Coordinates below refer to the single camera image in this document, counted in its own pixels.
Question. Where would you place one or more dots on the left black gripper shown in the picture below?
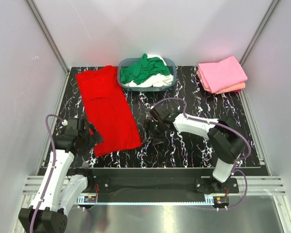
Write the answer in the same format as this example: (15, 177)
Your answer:
(95, 139)

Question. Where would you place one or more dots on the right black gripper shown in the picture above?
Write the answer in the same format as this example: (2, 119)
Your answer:
(159, 139)

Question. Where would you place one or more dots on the red t-shirt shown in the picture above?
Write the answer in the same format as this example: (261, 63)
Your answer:
(107, 109)

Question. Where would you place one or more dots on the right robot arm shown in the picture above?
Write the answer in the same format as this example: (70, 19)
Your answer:
(228, 143)

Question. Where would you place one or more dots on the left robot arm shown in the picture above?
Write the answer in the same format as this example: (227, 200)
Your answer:
(50, 207)

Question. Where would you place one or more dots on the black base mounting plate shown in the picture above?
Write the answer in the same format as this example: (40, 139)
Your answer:
(211, 186)

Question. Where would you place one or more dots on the white t-shirt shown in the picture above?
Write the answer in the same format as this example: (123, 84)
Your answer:
(157, 81)

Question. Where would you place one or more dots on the green t-shirt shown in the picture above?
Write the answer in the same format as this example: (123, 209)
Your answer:
(143, 69)

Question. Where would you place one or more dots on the teal plastic basket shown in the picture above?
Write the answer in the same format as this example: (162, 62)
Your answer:
(129, 61)

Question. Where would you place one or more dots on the folded pink t-shirt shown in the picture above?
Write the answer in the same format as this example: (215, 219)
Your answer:
(223, 74)

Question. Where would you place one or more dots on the folded salmon t-shirt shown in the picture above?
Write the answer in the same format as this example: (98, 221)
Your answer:
(229, 89)

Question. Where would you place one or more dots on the aluminium frame rail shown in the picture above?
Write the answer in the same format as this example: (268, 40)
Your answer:
(264, 185)

